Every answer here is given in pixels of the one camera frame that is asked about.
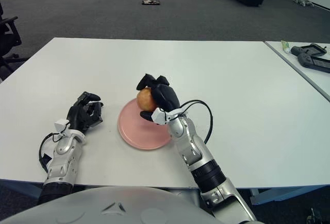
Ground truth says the pink round plate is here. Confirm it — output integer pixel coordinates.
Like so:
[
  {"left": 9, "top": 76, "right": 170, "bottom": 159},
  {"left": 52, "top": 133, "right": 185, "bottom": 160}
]
[{"left": 117, "top": 97, "right": 172, "bottom": 150}]

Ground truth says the black office chair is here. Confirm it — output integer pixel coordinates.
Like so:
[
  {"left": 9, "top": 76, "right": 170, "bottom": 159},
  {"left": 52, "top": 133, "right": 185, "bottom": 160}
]
[{"left": 0, "top": 1, "right": 29, "bottom": 80}]

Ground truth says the grey quadruped robot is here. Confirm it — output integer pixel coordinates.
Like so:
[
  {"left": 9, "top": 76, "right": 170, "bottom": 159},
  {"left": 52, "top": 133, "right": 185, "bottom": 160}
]
[{"left": 292, "top": 0, "right": 315, "bottom": 7}]

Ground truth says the black handheld controller with frame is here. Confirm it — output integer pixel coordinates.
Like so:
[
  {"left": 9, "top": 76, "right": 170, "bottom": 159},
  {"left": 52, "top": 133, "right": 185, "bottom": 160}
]
[{"left": 290, "top": 43, "right": 328, "bottom": 57}]

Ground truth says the red yellow apple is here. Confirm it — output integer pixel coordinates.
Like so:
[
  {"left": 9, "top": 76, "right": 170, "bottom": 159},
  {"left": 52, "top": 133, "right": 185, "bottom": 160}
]
[{"left": 136, "top": 87, "right": 158, "bottom": 113}]

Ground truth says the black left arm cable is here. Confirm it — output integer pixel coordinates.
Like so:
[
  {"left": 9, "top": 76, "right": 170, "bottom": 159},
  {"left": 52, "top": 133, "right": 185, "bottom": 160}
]
[{"left": 38, "top": 131, "right": 61, "bottom": 173}]

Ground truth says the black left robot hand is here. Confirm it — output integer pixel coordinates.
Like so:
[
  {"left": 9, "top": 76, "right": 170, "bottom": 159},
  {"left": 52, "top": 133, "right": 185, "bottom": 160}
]
[{"left": 66, "top": 92, "right": 104, "bottom": 132}]

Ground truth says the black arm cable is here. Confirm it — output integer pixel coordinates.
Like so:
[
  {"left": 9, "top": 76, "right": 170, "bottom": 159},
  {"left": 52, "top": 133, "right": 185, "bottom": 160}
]
[
  {"left": 38, "top": 131, "right": 61, "bottom": 173},
  {"left": 180, "top": 100, "right": 213, "bottom": 145}
]

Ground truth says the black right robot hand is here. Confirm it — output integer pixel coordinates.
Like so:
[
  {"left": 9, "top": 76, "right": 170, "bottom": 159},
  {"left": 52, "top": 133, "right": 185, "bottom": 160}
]
[{"left": 136, "top": 73, "right": 180, "bottom": 122}]

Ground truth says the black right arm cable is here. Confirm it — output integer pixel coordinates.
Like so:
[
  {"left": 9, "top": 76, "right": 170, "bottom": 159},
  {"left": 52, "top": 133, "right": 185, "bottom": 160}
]
[{"left": 180, "top": 100, "right": 213, "bottom": 145}]

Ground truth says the grey robot torso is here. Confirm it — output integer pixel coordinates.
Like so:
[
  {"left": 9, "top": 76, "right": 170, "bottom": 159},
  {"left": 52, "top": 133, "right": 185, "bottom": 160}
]
[{"left": 0, "top": 185, "right": 216, "bottom": 224}]

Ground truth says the blue grey table leg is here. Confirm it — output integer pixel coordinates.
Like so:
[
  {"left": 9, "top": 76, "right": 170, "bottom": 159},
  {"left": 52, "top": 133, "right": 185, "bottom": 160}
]
[
  {"left": 0, "top": 179, "right": 43, "bottom": 199},
  {"left": 249, "top": 185, "right": 330, "bottom": 206}
]

